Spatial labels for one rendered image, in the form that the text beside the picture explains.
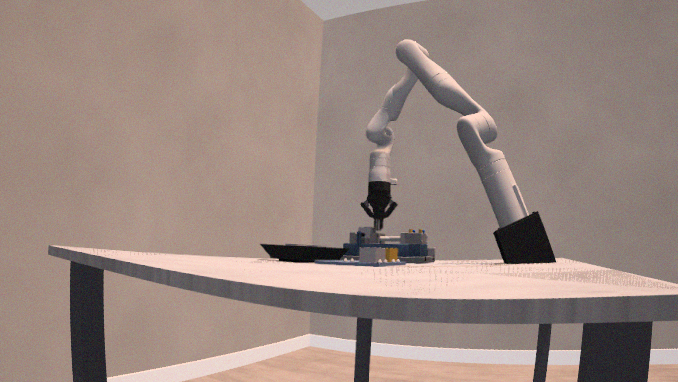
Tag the orange rectangular block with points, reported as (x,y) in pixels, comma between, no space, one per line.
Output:
(391,253)

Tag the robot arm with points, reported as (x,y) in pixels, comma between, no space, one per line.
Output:
(491,165)

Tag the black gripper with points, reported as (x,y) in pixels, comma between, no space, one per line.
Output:
(379,197)

